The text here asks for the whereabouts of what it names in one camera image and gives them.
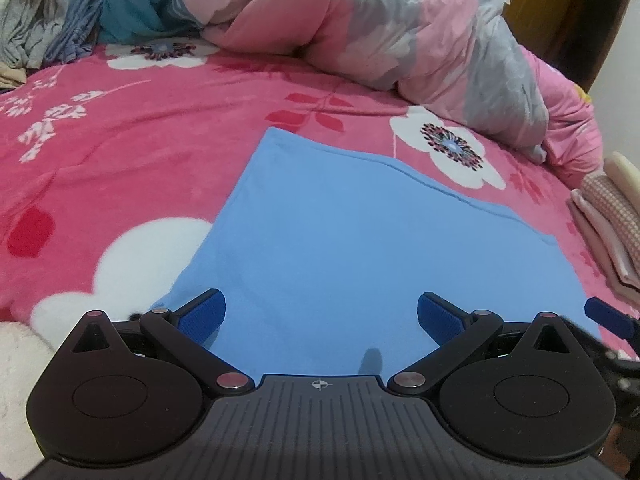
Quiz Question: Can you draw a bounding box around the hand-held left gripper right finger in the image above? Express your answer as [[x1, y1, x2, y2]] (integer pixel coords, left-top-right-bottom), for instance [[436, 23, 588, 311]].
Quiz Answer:
[[387, 291, 576, 393]]

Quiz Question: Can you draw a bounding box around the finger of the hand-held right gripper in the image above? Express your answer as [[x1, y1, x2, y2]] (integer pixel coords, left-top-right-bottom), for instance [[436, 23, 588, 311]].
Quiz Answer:
[[560, 316, 616, 361], [584, 297, 640, 341]]

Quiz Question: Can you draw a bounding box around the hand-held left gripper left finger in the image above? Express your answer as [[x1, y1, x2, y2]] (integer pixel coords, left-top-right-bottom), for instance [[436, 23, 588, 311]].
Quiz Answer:
[[72, 288, 253, 393]]

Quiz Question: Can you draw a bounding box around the light blue t-shirt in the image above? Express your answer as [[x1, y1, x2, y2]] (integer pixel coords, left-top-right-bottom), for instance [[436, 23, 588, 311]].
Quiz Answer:
[[150, 126, 602, 377]]

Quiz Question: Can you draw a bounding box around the pale pink folded cloth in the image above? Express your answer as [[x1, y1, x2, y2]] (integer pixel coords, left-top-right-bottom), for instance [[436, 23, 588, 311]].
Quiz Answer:
[[567, 189, 640, 302]]

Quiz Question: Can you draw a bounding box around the cream folded cloth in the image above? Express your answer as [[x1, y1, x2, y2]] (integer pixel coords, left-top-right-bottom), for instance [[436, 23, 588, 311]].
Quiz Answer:
[[602, 152, 640, 202]]

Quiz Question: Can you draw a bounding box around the bright pink quilt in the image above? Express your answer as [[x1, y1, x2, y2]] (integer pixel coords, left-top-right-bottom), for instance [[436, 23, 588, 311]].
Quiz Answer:
[[520, 45, 604, 189]]

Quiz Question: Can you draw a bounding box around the wooden door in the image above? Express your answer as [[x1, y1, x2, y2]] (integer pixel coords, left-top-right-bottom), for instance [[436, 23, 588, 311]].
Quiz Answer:
[[502, 0, 635, 94]]

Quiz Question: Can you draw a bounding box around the beige crumpled cloth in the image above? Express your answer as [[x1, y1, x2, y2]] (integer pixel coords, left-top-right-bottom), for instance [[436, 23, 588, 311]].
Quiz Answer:
[[0, 62, 29, 89]]

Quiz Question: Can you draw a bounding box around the pink grey floral duvet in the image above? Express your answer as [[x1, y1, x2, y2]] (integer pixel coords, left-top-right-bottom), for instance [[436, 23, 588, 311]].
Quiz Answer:
[[100, 0, 552, 164]]

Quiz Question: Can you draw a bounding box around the blue striped garment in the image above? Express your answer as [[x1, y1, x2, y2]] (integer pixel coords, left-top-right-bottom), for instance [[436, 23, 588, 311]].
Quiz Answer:
[[44, 0, 117, 64]]

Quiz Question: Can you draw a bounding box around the grey garment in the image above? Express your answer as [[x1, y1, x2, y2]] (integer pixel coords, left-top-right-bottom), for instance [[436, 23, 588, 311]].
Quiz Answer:
[[0, 0, 69, 69]]

